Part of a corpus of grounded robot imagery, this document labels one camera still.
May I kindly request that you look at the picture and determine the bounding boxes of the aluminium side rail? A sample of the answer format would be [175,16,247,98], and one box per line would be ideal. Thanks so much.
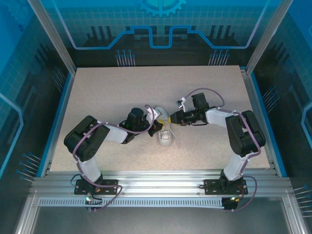
[240,67,280,177]

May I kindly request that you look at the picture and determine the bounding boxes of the white sneaker shoe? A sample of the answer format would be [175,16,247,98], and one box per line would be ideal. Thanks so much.
[153,105,175,147]

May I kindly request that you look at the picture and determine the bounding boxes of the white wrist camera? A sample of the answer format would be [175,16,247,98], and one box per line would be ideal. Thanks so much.
[145,106,161,122]
[175,97,188,110]

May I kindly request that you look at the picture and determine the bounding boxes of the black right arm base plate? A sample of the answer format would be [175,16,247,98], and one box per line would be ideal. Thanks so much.
[203,178,249,195]

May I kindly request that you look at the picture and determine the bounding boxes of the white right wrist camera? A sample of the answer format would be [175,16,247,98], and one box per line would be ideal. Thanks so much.
[175,97,188,110]

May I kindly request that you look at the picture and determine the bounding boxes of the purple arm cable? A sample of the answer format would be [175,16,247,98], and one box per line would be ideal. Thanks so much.
[72,104,156,212]
[182,87,262,213]

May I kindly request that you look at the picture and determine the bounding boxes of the aluminium mounting rail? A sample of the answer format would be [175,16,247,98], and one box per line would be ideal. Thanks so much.
[29,170,293,198]

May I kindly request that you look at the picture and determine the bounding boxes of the slotted white cable duct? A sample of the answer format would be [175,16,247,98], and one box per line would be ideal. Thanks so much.
[38,196,226,208]

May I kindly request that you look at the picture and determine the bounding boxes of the aluminium frame post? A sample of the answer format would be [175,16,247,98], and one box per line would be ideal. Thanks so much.
[26,0,78,75]
[245,0,294,75]

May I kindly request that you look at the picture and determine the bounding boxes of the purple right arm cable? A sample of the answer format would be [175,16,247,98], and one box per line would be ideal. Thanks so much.
[182,87,262,213]

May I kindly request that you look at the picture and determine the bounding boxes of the white shoelace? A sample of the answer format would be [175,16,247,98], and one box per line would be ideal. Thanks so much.
[159,120,181,147]

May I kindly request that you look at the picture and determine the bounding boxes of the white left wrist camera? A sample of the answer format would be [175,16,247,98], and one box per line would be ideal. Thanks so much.
[145,106,161,122]

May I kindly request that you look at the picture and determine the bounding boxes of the grey metal panel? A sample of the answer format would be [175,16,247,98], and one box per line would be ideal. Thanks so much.
[31,206,293,234]

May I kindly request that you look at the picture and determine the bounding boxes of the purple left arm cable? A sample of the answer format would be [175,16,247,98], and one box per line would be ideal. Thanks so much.
[72,104,156,212]

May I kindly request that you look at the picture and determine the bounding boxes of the blue table edge trim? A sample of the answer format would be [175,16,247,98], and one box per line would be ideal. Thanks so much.
[250,73,288,177]
[36,72,75,178]

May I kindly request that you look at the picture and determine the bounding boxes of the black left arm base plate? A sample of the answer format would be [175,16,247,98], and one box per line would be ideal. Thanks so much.
[74,178,119,195]

